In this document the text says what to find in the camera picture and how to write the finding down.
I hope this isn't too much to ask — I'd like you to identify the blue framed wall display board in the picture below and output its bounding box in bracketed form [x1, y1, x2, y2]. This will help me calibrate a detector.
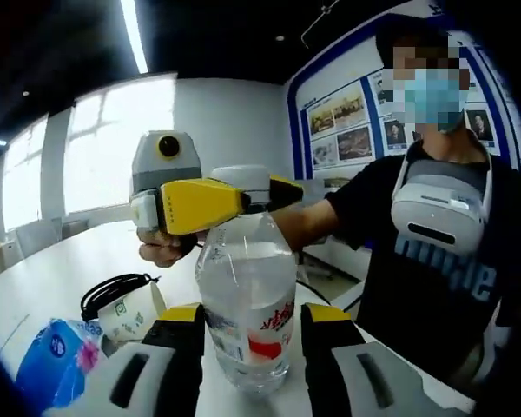
[286, 0, 521, 183]

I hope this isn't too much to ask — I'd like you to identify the white table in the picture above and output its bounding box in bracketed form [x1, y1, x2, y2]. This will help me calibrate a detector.
[0, 219, 474, 417]

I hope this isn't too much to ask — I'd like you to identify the bright window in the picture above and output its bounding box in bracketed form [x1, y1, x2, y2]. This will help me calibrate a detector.
[2, 76, 177, 231]

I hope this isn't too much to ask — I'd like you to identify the white office chair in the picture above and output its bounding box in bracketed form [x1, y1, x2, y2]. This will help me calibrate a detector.
[16, 219, 63, 261]

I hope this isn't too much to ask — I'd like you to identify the curved ceiling light strip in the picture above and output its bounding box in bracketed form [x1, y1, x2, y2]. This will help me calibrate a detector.
[120, 0, 149, 75]

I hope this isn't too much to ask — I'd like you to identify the white paper cup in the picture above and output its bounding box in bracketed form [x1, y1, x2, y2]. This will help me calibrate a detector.
[96, 284, 167, 345]

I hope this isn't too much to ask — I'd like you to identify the person's black shirt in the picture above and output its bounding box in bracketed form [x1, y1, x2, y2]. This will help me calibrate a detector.
[325, 142, 521, 392]

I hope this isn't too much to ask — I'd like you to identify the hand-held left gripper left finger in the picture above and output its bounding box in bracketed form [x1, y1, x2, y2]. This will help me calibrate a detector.
[43, 302, 206, 417]

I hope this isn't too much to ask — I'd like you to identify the blue tissue pack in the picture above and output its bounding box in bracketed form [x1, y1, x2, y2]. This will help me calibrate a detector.
[15, 318, 112, 412]

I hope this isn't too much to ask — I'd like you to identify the clear plastic water bottle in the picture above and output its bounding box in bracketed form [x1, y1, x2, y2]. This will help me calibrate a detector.
[194, 200, 299, 394]

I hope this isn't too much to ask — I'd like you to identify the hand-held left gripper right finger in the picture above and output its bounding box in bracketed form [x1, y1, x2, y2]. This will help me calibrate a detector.
[300, 302, 477, 417]

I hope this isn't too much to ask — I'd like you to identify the person's right hand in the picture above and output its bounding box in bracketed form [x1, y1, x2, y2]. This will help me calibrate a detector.
[136, 225, 209, 269]

